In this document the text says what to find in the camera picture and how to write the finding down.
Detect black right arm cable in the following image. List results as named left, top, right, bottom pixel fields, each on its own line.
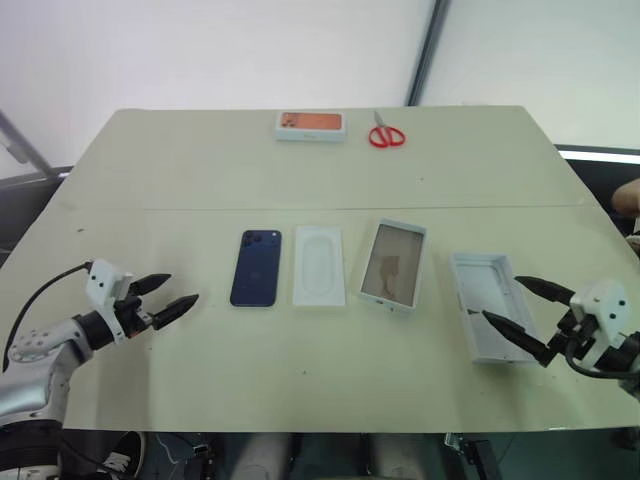
left=565, top=347, right=640, bottom=383

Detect white box base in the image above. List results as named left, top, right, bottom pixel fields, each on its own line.
left=450, top=252, right=543, bottom=368

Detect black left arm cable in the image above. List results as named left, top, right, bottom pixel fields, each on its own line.
left=1, top=262, right=96, bottom=374

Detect pale rounded cylinder under table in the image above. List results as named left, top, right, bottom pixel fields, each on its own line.
left=233, top=432, right=292, bottom=480

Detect dark blue smartphone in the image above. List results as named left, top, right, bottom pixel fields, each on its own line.
left=229, top=228, right=284, bottom=309

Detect black bar with light strip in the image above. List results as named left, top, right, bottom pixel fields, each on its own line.
left=553, top=143, right=640, bottom=163

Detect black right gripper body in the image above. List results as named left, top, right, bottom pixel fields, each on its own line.
left=546, top=308, right=597, bottom=362

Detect dark window frame post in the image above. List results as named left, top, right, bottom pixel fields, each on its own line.
left=405, top=0, right=454, bottom=107

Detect white paper insert tray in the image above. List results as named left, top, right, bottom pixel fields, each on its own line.
left=292, top=225, right=348, bottom=309

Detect black and white shoe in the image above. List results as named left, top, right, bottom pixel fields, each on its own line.
left=97, top=431, right=147, bottom=477

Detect closed box with orange phone print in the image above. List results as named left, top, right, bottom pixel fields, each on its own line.
left=273, top=110, right=349, bottom=145

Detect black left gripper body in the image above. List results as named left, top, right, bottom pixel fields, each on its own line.
left=115, top=293, right=155, bottom=338

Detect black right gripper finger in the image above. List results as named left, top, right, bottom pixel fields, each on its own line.
left=481, top=309, right=557, bottom=368
left=514, top=275, right=575, bottom=306

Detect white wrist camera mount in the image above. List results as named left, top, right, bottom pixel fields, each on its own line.
left=568, top=278, right=632, bottom=370
left=85, top=258, right=134, bottom=346

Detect metal table clamp bracket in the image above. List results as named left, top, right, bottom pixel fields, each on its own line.
left=443, top=431, right=493, bottom=480

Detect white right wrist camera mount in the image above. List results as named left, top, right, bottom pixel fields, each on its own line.
left=568, top=278, right=632, bottom=370

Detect white box lid brown inside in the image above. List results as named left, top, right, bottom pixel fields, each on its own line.
left=358, top=216, right=428, bottom=311

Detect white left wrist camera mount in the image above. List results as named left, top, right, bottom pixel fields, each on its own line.
left=85, top=258, right=134, bottom=346

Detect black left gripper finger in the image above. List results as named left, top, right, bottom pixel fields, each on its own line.
left=130, top=272, right=173, bottom=297
left=151, top=293, right=201, bottom=331

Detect red handled scissors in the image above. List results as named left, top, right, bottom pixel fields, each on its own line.
left=368, top=110, right=406, bottom=150

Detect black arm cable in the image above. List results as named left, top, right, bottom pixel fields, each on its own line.
left=1, top=262, right=96, bottom=374
left=565, top=347, right=640, bottom=383

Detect grey metal frame strut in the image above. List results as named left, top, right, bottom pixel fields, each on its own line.
left=0, top=109, right=72, bottom=182

